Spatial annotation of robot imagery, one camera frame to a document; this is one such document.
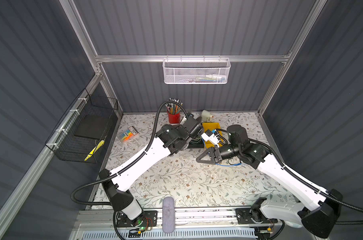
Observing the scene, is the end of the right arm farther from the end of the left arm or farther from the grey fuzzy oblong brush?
the grey fuzzy oblong brush

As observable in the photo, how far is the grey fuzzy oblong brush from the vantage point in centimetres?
71

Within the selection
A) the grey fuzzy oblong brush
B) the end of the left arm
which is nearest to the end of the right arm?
the end of the left arm
